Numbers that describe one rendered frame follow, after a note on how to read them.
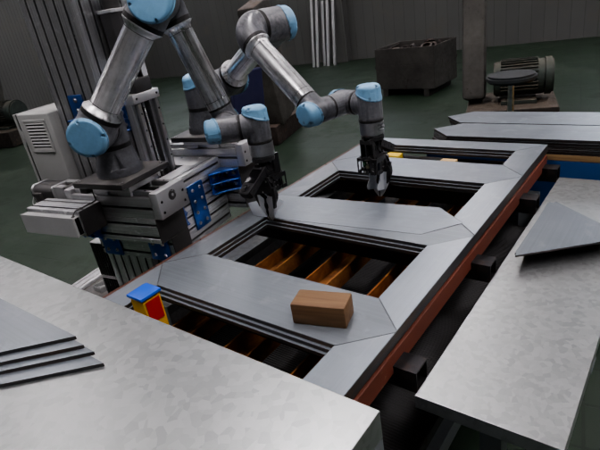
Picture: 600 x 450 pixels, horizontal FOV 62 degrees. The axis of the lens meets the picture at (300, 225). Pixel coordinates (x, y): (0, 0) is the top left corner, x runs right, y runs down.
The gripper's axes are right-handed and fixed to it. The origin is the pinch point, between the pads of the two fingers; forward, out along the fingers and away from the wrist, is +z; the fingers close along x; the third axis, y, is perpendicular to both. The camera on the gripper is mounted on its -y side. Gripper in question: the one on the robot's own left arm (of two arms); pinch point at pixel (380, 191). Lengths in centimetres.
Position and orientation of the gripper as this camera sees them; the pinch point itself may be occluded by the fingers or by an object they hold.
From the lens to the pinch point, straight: 166.8
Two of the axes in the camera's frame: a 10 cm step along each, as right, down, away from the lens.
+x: 7.9, 1.4, -5.9
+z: 1.5, 9.0, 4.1
